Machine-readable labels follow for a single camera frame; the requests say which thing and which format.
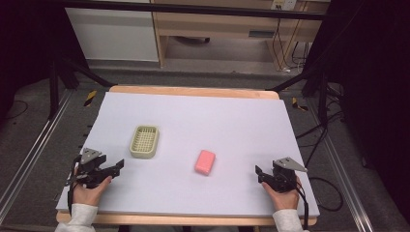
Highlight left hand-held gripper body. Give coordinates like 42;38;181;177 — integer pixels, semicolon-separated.
66;147;121;189

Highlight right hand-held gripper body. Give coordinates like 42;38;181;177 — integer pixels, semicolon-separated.
257;157;308;194

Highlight person's right hand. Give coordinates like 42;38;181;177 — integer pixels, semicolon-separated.
260;176;304;213

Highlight person's left hand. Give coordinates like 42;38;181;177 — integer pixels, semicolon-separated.
73;165;114;207

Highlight pale green soap dish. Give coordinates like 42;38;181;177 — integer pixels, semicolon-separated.
129;125;161;160

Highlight pink soap bar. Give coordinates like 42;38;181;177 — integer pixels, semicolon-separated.
193;149;217;177

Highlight white foam mat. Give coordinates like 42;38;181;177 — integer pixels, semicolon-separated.
55;91;321;218

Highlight yellow black striped tape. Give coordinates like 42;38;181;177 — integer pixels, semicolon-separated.
291;97;308;112
83;89;98;107

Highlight black metal stand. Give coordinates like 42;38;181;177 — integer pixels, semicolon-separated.
47;51;116;120
265;64;331;128

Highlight wooden table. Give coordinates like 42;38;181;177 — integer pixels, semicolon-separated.
55;84;318;227

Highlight black curtain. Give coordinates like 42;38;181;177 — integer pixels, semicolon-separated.
306;0;410;223
0;0;89;114

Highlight white cabinet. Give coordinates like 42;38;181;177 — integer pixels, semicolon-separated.
64;0;161;63

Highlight wooden desk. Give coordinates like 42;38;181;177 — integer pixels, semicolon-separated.
150;0;327;71

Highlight black crossbar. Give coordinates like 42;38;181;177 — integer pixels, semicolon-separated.
61;0;327;21

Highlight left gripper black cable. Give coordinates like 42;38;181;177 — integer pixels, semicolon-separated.
65;155;83;217

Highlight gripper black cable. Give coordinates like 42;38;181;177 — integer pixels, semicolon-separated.
65;155;83;217
295;176;310;231

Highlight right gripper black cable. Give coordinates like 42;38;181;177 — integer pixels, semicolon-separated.
295;176;310;231

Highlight black floor cable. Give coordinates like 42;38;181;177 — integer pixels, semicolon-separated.
295;109;346;213

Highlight metal floor rail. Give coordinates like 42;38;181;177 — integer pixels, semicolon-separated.
0;88;75;224
306;96;375;232

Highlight hanging black cables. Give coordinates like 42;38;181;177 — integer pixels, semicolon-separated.
271;16;312;73

